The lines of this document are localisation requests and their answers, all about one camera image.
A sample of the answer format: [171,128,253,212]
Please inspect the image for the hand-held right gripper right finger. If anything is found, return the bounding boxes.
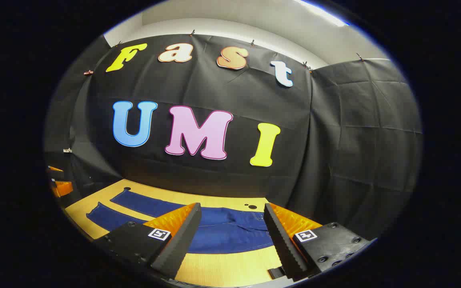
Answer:
[263,203,376,280]

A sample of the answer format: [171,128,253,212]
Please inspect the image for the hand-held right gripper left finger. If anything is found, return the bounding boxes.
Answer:
[93,202,202,280]

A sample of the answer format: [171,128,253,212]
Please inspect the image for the blue denim jeans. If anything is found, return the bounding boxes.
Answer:
[86,189,275,254]

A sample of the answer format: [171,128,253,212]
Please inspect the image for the row of small cloth clips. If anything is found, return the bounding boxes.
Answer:
[63,29,365,154]

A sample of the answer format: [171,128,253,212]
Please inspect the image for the black backdrop cloth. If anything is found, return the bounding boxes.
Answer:
[43,34,423,240]

